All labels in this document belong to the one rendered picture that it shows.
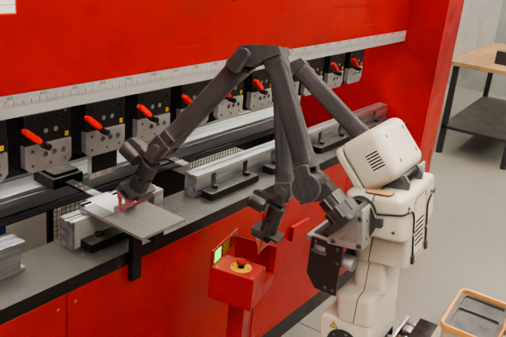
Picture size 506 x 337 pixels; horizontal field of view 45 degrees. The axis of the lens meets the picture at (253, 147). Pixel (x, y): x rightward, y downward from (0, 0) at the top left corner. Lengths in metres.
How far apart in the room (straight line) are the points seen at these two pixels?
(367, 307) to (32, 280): 0.94
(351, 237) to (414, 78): 2.15
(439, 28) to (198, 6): 1.81
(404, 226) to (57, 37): 1.04
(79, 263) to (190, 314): 0.62
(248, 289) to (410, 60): 1.99
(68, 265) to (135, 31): 0.72
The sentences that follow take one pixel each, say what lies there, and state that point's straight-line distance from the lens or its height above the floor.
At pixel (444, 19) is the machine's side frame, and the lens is 3.55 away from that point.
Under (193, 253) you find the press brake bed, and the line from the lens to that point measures 2.23.
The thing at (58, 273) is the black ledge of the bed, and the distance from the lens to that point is 1.87.
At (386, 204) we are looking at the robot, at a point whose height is 1.21.
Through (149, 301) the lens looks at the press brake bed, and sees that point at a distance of 2.15.
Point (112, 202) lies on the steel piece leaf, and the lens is 1.98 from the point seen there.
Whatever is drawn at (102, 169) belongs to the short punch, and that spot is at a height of 1.10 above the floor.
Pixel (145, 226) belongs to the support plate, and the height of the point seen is 1.00.
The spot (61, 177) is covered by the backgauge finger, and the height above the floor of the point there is 1.02.
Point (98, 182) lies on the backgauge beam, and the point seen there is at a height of 0.93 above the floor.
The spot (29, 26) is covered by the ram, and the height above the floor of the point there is 1.57.
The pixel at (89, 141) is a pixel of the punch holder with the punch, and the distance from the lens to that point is 1.85.
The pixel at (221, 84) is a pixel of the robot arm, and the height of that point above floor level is 1.45.
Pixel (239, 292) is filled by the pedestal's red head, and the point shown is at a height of 0.72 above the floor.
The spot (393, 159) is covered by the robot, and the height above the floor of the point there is 1.32.
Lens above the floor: 1.85
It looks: 20 degrees down
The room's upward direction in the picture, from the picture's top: 6 degrees clockwise
